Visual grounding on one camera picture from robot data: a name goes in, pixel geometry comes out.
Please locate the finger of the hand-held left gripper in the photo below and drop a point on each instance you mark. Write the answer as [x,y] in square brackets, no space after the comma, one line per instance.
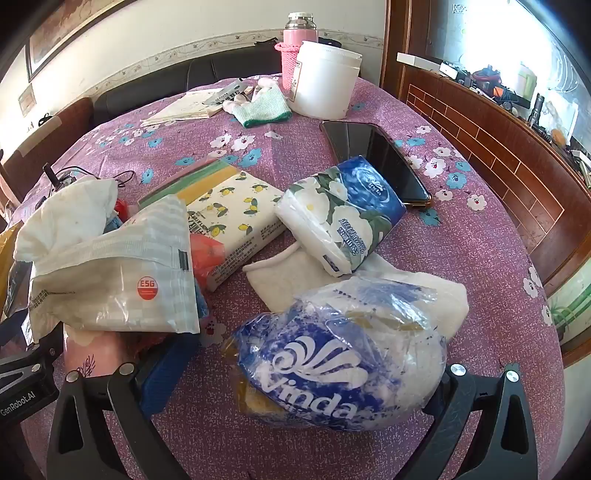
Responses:
[41,346]
[16,290]

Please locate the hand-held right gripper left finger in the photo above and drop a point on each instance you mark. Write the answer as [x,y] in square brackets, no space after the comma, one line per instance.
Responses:
[159,383]

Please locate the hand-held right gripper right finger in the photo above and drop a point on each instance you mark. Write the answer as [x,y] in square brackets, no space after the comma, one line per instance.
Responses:
[450,392]

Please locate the pink tissue pack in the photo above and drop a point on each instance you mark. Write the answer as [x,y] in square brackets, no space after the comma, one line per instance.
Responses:
[92,350]

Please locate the blue cloth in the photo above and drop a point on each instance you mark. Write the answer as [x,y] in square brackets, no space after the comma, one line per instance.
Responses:
[111,224]
[202,300]

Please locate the striped white tissue packet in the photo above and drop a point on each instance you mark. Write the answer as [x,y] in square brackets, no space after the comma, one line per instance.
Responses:
[115,277]

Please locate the blue white plastic tissue bag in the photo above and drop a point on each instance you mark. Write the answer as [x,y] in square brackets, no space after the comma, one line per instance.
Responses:
[323,360]

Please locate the red plastic bag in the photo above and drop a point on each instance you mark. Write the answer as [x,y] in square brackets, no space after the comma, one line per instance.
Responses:
[205,258]
[121,210]

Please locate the white towel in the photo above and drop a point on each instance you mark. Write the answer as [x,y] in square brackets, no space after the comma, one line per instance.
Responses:
[281,281]

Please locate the lemon print tissue pack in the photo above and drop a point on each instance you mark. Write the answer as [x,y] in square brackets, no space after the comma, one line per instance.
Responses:
[235,217]

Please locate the pink green yellow sponge pack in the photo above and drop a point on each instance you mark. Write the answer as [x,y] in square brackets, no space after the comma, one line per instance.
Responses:
[203,177]

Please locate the blue floral tissue roll pack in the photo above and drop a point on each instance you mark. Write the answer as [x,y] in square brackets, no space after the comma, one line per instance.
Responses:
[341,207]

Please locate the purple floral tablecloth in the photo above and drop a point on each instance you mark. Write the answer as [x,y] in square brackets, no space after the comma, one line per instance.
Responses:
[461,286]

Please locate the grey electronic gadget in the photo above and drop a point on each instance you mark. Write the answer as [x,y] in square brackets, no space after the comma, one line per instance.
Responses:
[69,177]

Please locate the brown sofa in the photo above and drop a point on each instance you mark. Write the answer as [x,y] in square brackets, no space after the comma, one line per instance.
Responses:
[69,124]

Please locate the wooden sill cabinet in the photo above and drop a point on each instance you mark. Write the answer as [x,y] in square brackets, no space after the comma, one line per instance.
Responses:
[485,152]

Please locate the stack of papers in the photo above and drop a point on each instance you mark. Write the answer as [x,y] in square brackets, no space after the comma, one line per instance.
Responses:
[184,108]

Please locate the black smartphone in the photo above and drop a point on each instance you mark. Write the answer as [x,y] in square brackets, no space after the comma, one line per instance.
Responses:
[369,152]

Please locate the black sofa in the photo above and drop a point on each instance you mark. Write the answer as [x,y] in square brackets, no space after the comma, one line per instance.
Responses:
[161,78]

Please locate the white blue tube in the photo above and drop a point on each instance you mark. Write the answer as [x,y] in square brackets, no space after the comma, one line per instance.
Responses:
[226,92]

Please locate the white sock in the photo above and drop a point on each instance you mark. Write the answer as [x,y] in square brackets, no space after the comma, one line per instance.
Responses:
[238,104]

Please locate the green white knitted cloth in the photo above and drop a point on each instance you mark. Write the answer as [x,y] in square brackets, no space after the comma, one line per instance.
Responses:
[263,108]

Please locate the black flashlight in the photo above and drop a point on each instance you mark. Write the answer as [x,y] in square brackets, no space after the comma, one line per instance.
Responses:
[535,108]

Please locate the white flat box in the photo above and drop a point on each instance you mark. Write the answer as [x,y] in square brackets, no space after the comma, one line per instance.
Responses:
[420,62]

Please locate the white plastic jar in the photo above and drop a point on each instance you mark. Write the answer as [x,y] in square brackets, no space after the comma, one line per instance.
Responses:
[323,78]

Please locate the pink thermos bottle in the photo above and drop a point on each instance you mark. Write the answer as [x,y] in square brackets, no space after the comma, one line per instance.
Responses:
[295,37]

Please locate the framed wall picture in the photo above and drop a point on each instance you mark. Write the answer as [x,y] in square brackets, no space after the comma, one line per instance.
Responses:
[69,27]

